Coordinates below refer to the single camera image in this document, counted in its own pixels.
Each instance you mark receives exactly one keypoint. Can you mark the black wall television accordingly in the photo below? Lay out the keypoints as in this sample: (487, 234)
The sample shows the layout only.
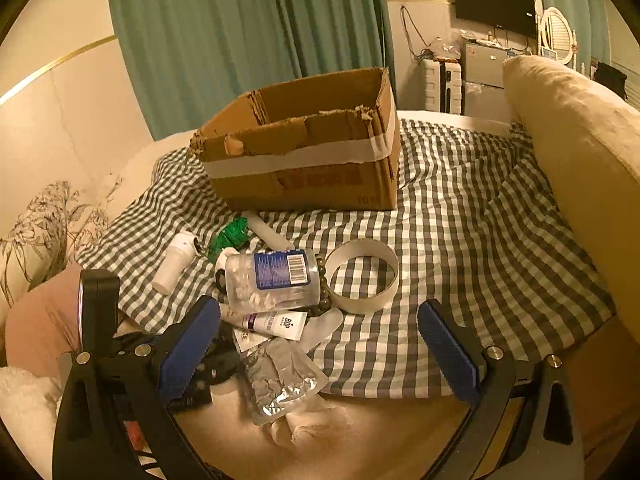
(492, 2)

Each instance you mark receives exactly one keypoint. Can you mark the clear plastic tube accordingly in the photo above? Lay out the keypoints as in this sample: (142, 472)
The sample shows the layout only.
(325, 325)

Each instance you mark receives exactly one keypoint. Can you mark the green mesh bundle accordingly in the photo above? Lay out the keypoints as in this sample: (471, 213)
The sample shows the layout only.
(231, 234)

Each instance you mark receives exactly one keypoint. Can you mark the white suitcase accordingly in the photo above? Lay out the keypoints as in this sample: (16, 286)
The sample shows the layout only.
(440, 85)

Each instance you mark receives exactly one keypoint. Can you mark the black bag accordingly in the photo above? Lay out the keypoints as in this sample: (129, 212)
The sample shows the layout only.
(611, 80)

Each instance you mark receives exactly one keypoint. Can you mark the clear plastic pouch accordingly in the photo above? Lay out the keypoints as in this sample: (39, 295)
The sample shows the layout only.
(280, 380)

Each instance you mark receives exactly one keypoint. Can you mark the brown cardboard box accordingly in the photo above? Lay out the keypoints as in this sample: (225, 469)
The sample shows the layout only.
(300, 180)

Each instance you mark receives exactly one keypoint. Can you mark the small white bottle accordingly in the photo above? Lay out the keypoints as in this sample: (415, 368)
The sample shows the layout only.
(172, 265)

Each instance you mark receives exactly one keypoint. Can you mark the floral print pillow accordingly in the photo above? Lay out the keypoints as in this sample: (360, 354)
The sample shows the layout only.
(45, 230)

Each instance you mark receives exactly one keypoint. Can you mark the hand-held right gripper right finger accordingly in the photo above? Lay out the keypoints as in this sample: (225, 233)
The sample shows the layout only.
(450, 355)

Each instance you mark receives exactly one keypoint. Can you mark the white plastic stick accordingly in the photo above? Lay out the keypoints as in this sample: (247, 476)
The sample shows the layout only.
(270, 234)

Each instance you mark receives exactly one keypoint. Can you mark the white oval mirror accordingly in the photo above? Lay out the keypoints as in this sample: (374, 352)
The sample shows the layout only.
(557, 30)

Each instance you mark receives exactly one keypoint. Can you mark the grey white checked blanket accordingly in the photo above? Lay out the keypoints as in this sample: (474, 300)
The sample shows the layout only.
(450, 240)

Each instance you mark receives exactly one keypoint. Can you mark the white fluffy blanket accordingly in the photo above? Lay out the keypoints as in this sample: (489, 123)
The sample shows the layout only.
(25, 405)

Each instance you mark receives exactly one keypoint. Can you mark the wide green curtain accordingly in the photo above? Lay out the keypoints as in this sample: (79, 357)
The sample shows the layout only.
(225, 25)

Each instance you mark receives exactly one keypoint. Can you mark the cream bed sheet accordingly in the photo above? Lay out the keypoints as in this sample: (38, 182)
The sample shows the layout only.
(380, 425)

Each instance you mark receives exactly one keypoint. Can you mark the black plastic object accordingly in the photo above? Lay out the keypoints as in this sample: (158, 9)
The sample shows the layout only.
(220, 360)

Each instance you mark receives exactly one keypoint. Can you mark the white purple toothpaste tube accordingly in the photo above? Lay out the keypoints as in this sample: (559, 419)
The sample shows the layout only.
(270, 322)

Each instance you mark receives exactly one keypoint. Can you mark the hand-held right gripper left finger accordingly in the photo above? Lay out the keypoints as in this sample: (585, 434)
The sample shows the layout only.
(190, 355)

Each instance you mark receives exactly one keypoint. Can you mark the beige cushion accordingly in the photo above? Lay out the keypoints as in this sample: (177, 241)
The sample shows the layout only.
(575, 150)

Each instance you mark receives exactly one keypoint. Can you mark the small grey fridge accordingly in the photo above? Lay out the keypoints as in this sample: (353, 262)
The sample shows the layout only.
(485, 65)

